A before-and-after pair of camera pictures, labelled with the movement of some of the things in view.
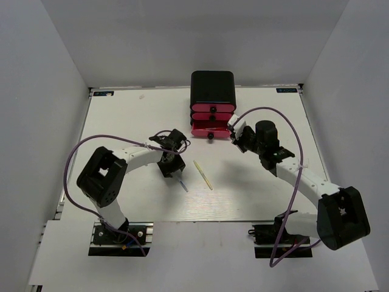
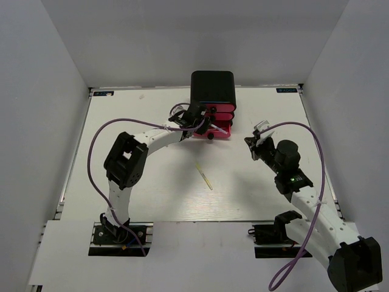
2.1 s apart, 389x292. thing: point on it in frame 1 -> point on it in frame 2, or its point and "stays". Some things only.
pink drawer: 212,116 stays
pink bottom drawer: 210,129 stays
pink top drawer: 213,107 stays
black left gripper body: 175,163 -> 203,128
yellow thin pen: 203,174 stays
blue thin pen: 183,186 -> 219,129
